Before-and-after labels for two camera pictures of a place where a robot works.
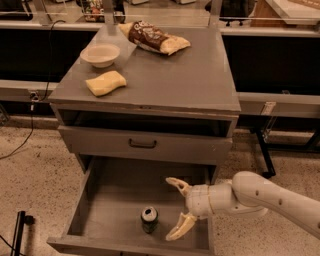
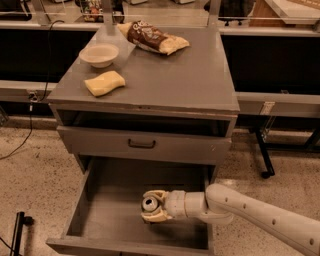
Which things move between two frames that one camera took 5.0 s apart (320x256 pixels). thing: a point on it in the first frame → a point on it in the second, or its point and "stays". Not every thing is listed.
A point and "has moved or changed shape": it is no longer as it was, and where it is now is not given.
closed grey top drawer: (146, 145) stays
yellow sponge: (101, 85) stays
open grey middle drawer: (106, 214) stays
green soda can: (150, 219) has moved or changed shape
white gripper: (198, 201) → (175, 203)
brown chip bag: (150, 37) stays
